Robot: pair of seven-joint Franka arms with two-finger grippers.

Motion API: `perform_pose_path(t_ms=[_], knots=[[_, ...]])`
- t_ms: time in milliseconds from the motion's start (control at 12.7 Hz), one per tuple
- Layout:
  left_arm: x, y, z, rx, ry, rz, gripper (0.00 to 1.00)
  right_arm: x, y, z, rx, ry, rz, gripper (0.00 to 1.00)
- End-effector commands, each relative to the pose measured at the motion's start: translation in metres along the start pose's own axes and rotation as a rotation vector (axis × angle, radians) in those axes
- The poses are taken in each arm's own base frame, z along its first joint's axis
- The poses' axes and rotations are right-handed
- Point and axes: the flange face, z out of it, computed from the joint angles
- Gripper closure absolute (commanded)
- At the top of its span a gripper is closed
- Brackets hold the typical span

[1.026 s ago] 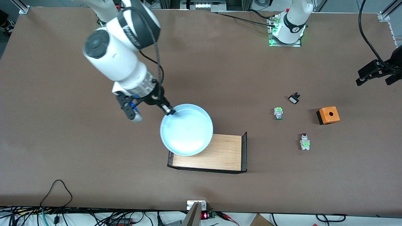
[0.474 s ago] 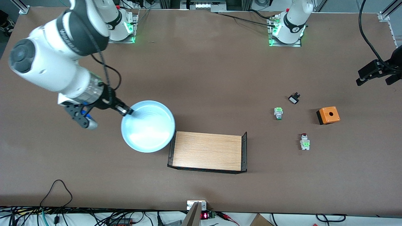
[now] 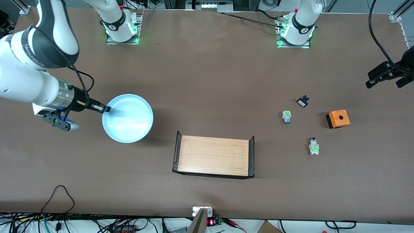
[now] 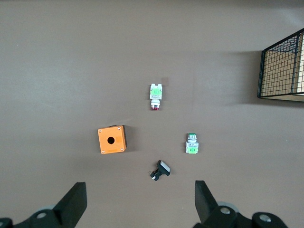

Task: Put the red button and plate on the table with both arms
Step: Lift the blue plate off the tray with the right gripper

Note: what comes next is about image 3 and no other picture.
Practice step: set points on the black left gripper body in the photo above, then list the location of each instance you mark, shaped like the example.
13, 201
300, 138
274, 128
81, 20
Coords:
408, 60

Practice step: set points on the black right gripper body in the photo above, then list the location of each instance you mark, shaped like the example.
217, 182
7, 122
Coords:
80, 103

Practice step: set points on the light blue round plate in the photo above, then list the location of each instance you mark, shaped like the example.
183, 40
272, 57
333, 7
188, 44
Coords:
129, 119

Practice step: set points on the red push button switch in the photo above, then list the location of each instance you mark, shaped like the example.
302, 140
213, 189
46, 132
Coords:
314, 148

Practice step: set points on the black square white-faced push button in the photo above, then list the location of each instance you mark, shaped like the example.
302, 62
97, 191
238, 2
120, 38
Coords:
302, 103

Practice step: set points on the black power strip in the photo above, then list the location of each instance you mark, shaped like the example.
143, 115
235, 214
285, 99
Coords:
124, 229

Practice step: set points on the lit control unit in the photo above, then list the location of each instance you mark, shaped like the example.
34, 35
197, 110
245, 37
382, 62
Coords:
210, 5

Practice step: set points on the red digit display module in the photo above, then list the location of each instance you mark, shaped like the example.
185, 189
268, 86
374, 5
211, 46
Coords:
211, 222

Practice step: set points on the red clip leads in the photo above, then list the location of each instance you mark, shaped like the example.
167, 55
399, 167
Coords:
231, 222

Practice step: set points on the brown cardboard box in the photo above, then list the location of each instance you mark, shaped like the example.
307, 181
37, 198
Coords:
268, 228

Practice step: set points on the aluminium frame profile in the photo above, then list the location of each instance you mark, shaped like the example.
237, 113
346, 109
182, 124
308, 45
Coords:
24, 9
396, 16

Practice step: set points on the orange button enclosure box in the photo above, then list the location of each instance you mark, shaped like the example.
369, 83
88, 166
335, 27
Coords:
339, 118

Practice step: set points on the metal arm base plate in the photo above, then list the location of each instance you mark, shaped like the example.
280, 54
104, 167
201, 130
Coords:
305, 46
139, 22

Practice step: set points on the green push button switch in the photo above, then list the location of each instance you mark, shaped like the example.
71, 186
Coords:
287, 115

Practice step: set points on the grey metal camera mount bracket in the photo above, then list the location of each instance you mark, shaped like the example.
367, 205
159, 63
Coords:
199, 223

